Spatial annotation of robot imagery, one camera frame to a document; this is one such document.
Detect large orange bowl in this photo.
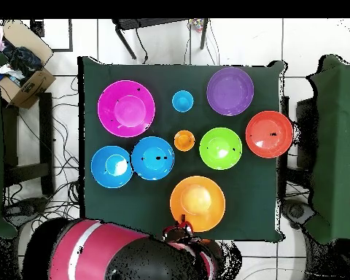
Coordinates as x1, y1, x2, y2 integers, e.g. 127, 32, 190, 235
169, 175, 226, 233

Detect blue cone-shaped bowl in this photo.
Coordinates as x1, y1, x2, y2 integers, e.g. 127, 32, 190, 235
131, 136, 175, 181

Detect dark green table cloth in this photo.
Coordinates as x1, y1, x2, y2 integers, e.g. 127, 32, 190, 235
77, 56, 286, 242

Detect orange cup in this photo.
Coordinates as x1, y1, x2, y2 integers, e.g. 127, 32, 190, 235
174, 130, 195, 152

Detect green bowl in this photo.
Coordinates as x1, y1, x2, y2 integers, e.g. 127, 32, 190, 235
199, 127, 243, 171

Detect blue round bowl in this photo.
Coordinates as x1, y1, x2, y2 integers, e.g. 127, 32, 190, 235
90, 145, 134, 189

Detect blue cup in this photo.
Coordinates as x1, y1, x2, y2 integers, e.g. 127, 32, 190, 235
171, 90, 194, 113

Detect large red-orange bowl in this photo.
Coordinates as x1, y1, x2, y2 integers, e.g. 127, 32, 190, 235
245, 110, 294, 159

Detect pink bowl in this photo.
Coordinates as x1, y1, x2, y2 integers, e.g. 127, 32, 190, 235
97, 79, 156, 138

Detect purple bowl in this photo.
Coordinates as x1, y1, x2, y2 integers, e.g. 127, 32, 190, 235
206, 66, 254, 117

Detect black chair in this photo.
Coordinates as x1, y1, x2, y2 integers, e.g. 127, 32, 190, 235
278, 96, 319, 202

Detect black bench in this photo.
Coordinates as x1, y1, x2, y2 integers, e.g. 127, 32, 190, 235
1, 92, 55, 195

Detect cardboard box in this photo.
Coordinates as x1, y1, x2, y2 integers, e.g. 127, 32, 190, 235
0, 19, 57, 109

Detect dark clothes pile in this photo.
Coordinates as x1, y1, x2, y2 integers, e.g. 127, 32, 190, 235
0, 37, 44, 86

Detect black pedestal foot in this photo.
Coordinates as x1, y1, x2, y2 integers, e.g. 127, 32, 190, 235
3, 196, 50, 226
280, 198, 316, 231

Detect tangle of floor cables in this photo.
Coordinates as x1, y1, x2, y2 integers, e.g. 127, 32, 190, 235
1, 75, 80, 225

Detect black metal frame table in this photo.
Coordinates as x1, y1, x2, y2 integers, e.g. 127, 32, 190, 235
112, 18, 210, 61

